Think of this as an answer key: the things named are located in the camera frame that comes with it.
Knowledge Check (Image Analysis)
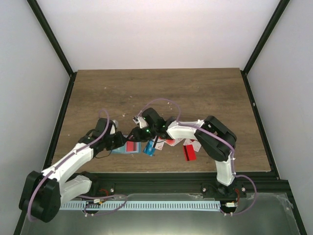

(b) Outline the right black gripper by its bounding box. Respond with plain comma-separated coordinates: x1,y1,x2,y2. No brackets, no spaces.
127,126,157,143

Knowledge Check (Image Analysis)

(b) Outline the teal leather card holder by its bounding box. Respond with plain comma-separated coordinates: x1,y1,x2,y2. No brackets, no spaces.
112,141,141,154

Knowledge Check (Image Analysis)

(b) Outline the red card with black stripe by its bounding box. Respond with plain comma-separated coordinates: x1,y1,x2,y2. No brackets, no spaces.
126,141,140,153

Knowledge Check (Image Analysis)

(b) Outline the large red card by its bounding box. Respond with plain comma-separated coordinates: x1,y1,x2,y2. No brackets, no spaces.
183,144,197,162

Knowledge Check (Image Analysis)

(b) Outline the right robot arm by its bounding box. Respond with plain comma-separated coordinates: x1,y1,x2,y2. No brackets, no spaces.
127,108,237,197

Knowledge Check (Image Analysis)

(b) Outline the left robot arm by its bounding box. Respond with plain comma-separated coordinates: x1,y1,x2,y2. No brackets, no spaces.
19,118,125,222

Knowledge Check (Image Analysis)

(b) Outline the white card with black stripe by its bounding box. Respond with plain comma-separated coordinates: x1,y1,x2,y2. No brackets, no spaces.
153,138,164,150

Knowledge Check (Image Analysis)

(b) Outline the white card with red circle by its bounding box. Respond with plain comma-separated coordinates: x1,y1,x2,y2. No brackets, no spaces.
165,138,183,146

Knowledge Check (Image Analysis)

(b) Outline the blue credit card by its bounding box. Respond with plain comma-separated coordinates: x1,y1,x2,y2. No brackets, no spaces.
143,140,156,157

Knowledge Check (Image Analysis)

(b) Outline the white card with red logo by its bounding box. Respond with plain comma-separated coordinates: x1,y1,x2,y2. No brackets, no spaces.
183,139,201,152

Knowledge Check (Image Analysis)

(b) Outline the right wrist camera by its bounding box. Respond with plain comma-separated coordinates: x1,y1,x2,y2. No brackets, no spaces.
133,116,147,129

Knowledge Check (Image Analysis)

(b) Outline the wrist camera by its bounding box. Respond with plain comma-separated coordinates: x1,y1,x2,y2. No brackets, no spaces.
108,119,118,135
133,116,147,129

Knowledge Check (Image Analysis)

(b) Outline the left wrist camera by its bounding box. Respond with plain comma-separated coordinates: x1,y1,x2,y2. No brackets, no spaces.
108,119,118,135

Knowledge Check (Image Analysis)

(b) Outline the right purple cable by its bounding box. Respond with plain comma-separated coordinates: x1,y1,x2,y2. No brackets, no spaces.
136,98,258,216

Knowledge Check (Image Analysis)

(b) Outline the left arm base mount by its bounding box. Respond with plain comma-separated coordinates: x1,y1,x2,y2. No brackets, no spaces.
83,187,113,198

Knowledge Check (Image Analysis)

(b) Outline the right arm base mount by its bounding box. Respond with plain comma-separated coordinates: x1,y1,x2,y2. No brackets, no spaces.
201,182,246,200

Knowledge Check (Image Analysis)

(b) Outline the light blue slotted cable duct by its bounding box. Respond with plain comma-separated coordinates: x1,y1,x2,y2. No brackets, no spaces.
60,201,221,212

